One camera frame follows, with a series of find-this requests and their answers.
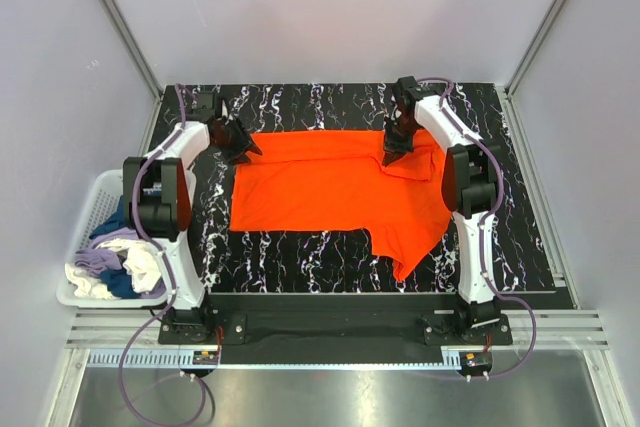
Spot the orange t shirt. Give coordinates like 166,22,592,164
230,130,451,281

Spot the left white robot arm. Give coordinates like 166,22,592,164
122,84,262,311

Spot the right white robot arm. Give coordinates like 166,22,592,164
383,76,504,306

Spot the black marble pattern mat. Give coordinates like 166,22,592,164
189,83,554,294

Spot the white plastic laundry basket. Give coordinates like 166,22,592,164
56,169,168,309

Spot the white t shirt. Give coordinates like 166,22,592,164
64,238,163,301

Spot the lavender t shirt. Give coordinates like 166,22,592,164
73,224,171,298

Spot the navy blue t shirt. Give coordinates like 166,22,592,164
83,196,140,299

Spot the left orange connector box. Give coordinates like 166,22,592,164
192,348,221,365

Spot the orange connector box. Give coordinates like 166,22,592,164
462,351,493,370
192,348,221,365

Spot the right orange connector box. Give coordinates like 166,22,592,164
462,351,493,370

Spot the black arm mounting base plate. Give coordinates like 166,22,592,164
159,293,513,347

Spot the left aluminium frame post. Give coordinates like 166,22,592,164
99,0,164,100

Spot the aluminium frame post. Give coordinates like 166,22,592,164
504,0,570,97
99,0,164,100

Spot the white slotted cable duct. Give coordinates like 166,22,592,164
88,348,462,371

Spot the right aluminium frame post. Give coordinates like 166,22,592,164
504,0,570,97

